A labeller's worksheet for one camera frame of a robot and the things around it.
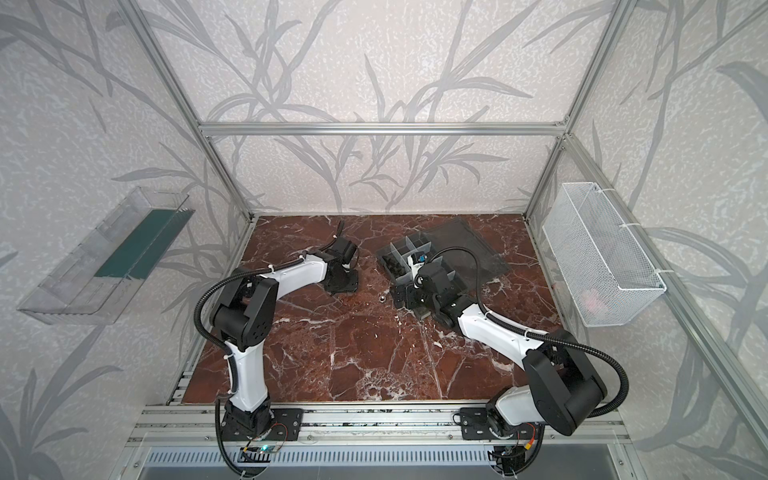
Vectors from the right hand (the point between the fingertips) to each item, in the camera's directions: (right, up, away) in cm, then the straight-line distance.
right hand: (405, 277), depth 87 cm
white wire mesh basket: (+42, +4, -24) cm, 49 cm away
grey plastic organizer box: (+16, +7, -14) cm, 22 cm away
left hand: (-16, -2, +12) cm, 20 cm away
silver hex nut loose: (-7, -8, +9) cm, 14 cm away
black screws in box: (-4, +2, +17) cm, 17 cm away
